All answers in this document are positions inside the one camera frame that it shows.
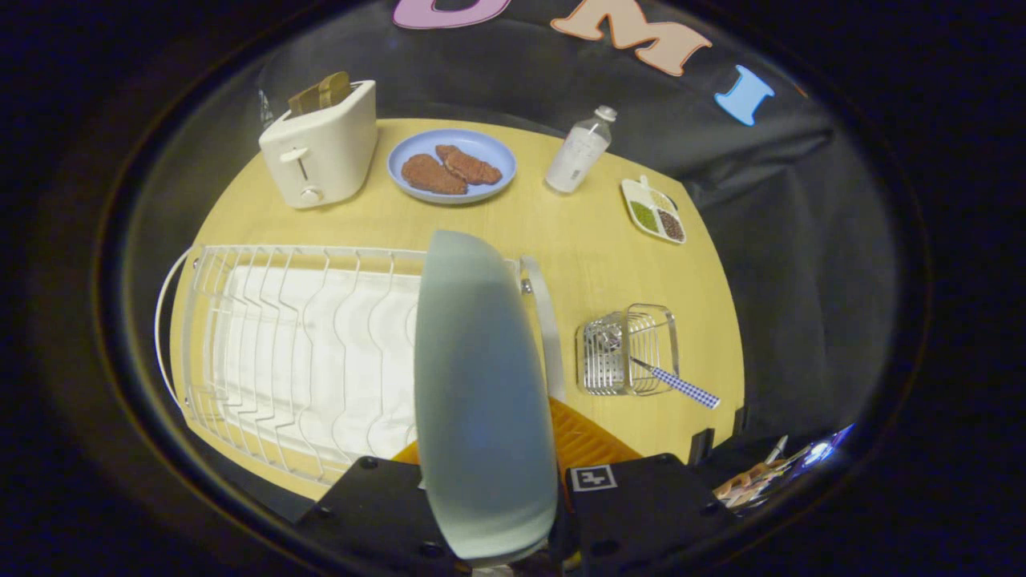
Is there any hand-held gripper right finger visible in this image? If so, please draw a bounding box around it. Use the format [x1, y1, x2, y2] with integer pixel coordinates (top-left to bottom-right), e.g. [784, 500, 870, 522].
[549, 397, 736, 577]

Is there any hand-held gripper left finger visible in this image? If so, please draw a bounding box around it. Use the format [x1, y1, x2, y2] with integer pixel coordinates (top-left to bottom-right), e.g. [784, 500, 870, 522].
[297, 439, 475, 576]

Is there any blue checkered handle spoon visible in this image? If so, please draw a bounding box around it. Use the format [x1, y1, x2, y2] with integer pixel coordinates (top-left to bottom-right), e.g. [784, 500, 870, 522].
[597, 327, 721, 410]

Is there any metal wire basket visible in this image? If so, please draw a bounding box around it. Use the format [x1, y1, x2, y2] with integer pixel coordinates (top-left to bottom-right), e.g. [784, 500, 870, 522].
[576, 303, 681, 397]

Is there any pale green plate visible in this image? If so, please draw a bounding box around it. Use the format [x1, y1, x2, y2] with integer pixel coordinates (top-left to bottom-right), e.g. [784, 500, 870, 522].
[414, 230, 559, 560]

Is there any white wire dish rack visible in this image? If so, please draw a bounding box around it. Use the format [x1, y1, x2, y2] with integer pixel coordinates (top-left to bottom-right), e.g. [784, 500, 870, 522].
[154, 243, 567, 487]

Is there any white divided bean dish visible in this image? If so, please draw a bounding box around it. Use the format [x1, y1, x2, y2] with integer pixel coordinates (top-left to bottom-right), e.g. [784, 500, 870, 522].
[620, 175, 688, 244]

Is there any blue plate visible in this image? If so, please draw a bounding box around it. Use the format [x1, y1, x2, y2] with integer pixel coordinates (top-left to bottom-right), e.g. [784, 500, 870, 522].
[387, 129, 518, 205]

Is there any white drip tray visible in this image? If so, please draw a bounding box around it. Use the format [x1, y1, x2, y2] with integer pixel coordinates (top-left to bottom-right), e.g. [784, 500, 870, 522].
[210, 264, 422, 464]

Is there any smartphone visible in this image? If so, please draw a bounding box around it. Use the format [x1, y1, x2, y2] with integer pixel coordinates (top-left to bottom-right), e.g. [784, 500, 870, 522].
[790, 423, 857, 474]

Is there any brown meat piece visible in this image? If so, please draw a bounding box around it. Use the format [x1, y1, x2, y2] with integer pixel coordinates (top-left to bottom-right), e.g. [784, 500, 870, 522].
[401, 154, 469, 196]
[435, 144, 503, 186]

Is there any clear plastic bottle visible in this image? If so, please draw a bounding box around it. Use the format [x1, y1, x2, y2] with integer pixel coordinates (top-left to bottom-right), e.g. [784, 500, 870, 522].
[545, 105, 618, 194]

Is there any white toaster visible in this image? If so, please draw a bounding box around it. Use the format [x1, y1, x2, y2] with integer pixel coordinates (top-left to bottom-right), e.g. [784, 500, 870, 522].
[258, 79, 378, 210]

